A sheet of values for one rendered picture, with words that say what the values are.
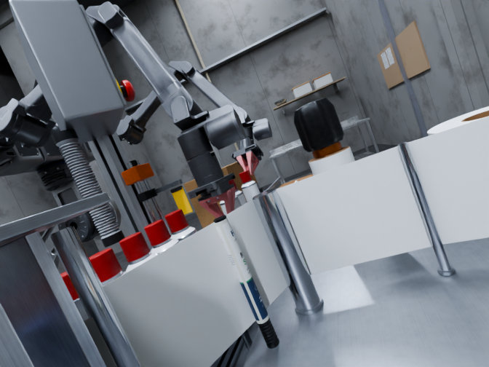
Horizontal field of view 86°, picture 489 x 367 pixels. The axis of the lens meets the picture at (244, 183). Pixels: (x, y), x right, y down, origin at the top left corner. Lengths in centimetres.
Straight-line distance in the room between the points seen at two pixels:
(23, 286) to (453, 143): 43
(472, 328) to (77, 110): 58
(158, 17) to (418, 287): 995
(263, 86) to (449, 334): 842
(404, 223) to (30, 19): 62
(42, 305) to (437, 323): 37
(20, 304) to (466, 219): 46
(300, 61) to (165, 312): 857
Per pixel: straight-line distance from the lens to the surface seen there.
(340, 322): 41
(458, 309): 41
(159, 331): 34
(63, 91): 51
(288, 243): 39
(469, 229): 45
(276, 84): 861
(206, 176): 50
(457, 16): 414
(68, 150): 54
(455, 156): 42
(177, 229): 49
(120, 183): 63
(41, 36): 55
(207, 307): 36
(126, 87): 55
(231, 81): 880
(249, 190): 83
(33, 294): 21
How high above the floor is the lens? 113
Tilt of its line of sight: 5 degrees down
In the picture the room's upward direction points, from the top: 22 degrees counter-clockwise
